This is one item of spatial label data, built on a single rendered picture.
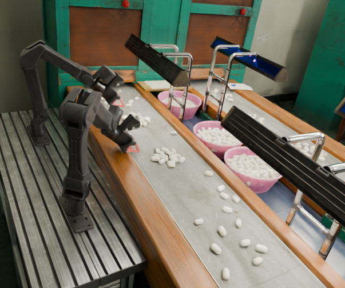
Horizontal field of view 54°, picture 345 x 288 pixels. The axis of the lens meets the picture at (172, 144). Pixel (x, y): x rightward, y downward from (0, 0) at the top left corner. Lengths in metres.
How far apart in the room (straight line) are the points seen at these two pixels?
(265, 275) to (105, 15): 1.58
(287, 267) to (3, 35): 2.41
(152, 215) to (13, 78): 2.04
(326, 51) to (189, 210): 3.22
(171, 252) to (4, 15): 2.20
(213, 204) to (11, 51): 2.07
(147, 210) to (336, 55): 3.28
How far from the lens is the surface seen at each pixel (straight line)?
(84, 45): 2.08
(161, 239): 1.06
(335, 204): 0.87
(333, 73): 4.12
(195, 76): 2.35
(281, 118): 2.08
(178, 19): 2.25
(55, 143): 1.69
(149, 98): 2.01
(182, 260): 1.02
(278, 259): 1.15
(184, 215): 1.19
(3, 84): 2.94
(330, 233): 1.15
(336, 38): 4.12
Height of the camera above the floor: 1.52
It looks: 29 degrees down
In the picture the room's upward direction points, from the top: 8 degrees clockwise
